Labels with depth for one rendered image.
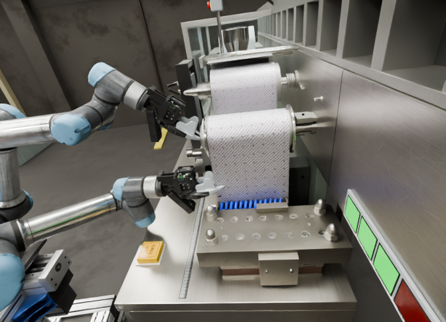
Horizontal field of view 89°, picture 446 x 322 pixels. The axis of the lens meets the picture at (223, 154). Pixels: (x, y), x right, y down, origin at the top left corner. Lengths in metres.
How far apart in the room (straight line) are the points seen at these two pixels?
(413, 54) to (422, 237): 0.26
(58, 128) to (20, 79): 5.08
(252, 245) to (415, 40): 0.53
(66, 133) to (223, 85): 0.51
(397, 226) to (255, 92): 0.61
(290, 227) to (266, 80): 0.49
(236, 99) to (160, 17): 3.87
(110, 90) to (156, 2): 3.97
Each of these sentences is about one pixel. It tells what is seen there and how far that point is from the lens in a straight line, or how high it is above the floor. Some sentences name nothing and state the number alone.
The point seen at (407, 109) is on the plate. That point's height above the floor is 1.42.
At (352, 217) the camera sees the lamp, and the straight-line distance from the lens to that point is 0.55.
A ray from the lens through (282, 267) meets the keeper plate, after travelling 0.68.
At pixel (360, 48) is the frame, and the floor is 1.47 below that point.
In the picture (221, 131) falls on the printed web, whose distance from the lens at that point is 0.66.
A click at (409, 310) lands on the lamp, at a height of 1.18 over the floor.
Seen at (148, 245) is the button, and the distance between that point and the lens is 0.89.
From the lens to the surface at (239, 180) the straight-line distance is 0.74.
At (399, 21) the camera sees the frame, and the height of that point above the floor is 1.52.
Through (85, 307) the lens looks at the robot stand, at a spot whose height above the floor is 0.23.
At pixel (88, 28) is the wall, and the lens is 4.99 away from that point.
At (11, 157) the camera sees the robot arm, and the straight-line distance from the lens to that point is 1.13.
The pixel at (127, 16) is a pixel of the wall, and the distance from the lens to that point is 4.76.
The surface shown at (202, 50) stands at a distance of 1.65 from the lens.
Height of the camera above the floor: 1.54
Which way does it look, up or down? 29 degrees down
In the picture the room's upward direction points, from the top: 8 degrees counter-clockwise
